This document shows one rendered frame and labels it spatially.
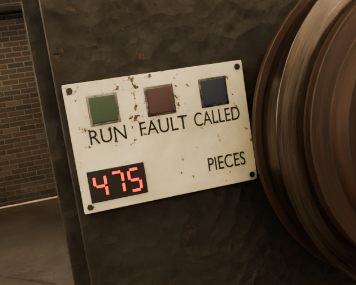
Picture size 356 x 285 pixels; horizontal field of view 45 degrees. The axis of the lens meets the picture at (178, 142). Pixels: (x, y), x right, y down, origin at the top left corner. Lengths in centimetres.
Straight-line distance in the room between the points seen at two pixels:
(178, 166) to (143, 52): 17
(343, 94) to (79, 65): 35
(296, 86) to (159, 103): 19
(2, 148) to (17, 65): 120
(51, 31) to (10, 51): 606
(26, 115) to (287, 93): 617
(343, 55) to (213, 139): 21
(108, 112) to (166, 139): 9
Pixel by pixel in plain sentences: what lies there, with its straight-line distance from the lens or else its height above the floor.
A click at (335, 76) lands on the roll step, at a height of 120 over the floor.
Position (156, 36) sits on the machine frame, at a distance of 64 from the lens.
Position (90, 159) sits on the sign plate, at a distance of 60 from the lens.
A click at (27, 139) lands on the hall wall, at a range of 662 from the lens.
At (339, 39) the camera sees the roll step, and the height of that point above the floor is 124.
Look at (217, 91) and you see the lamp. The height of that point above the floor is 120.
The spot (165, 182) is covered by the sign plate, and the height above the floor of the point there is 108.
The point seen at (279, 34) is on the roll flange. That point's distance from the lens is 60.
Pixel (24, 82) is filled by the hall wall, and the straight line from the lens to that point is 662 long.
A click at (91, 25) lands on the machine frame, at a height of 132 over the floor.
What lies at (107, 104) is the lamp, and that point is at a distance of 60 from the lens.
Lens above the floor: 120
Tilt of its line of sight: 6 degrees down
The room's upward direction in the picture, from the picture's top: 9 degrees counter-clockwise
